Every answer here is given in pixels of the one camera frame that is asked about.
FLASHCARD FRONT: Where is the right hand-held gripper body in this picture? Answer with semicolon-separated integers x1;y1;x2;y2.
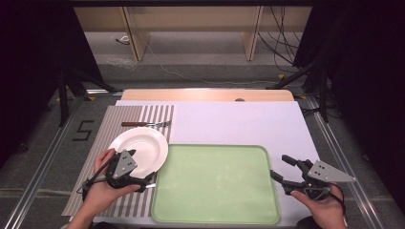
296;158;357;202

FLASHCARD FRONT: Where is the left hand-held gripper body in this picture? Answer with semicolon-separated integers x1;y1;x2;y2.
105;149;145;193

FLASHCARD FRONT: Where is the white plate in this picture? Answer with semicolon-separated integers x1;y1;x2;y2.
108;126;169;179

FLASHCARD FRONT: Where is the person's left hand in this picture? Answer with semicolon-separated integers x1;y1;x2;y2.
80;147;141;221

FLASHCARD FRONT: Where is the person's right hand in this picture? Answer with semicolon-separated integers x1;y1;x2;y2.
290;184;349;229

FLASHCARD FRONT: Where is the grey striped placemat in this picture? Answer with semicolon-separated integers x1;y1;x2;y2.
61;104;176;219

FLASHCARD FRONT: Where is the white table cover sheet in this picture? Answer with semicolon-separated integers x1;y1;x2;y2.
91;99;321;229

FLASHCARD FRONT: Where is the green tray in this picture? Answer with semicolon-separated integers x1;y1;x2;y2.
150;143;282;226

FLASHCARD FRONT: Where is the black metal stand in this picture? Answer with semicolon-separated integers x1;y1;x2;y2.
56;61;123;128
266;58;330;124

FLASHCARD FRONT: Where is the black curtain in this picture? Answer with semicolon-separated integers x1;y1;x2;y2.
0;0;107;170
291;0;405;208

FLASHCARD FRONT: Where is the white power adapter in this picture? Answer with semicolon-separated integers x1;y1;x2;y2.
115;33;132;46

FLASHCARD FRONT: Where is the wooden bench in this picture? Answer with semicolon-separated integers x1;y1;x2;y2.
73;6;313;62

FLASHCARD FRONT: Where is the knife with brown handle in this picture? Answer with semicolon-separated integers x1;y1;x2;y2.
120;119;173;129

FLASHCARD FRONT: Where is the metal floor rail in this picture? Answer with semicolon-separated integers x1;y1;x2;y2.
2;94;84;229
305;94;385;229

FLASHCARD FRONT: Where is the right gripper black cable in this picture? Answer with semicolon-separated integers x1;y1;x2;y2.
329;182;348;220

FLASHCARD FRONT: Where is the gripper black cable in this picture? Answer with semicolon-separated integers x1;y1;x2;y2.
75;156;115;202
329;182;348;220

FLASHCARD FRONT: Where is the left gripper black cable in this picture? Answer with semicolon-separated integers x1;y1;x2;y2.
75;156;115;202

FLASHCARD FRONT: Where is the bundle of black cables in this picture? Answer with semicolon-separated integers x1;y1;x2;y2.
257;6;309;74

